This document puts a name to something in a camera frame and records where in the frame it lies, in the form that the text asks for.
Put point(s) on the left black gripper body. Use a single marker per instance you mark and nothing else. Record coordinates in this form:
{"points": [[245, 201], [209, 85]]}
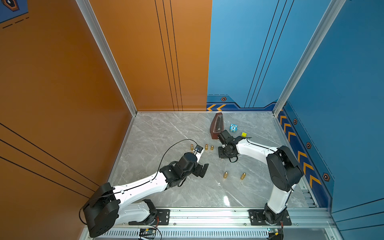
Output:
{"points": [[196, 170]]}

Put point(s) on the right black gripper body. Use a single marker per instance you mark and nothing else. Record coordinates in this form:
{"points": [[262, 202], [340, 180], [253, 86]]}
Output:
{"points": [[227, 153]]}

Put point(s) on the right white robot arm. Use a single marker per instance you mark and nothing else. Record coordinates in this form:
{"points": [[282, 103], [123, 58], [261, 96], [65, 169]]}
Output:
{"points": [[284, 168]]}

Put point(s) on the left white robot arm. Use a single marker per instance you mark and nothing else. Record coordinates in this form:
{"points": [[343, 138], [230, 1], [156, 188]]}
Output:
{"points": [[124, 204]]}

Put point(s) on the blue owl toy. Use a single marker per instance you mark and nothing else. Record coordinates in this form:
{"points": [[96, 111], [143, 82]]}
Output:
{"points": [[233, 128]]}

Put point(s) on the dark red metronome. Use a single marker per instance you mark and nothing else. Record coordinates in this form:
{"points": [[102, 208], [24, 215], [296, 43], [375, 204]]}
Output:
{"points": [[217, 126]]}

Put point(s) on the left green circuit board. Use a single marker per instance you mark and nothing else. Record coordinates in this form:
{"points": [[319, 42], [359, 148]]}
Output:
{"points": [[148, 233]]}

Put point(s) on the green circuit board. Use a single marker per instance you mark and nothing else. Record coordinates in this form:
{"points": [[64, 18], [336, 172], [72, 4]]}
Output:
{"points": [[148, 233], [276, 234]]}

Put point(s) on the right green circuit board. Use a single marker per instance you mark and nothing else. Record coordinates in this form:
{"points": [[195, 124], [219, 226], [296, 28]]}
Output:
{"points": [[276, 234]]}

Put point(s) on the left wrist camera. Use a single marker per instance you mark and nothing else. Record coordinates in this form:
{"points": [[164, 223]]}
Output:
{"points": [[198, 151]]}

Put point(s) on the left black mount plate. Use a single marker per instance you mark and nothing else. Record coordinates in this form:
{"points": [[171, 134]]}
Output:
{"points": [[162, 217]]}

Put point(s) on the black mount plate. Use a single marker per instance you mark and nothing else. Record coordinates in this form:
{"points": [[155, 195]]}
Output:
{"points": [[260, 217], [162, 217]]}

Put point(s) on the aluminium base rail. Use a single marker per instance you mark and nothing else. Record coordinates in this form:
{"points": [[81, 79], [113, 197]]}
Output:
{"points": [[231, 224]]}

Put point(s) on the right black mount plate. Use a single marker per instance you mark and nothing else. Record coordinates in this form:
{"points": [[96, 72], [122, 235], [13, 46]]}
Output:
{"points": [[260, 217]]}

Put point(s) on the right aluminium corner post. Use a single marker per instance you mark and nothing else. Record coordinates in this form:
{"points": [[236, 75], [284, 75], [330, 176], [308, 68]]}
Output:
{"points": [[319, 34]]}

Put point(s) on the aluminium corner post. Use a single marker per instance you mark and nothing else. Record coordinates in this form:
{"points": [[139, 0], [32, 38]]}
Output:
{"points": [[319, 34], [98, 35]]}

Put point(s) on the left aluminium corner post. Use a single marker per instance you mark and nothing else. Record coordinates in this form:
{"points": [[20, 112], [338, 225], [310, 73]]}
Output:
{"points": [[98, 35]]}

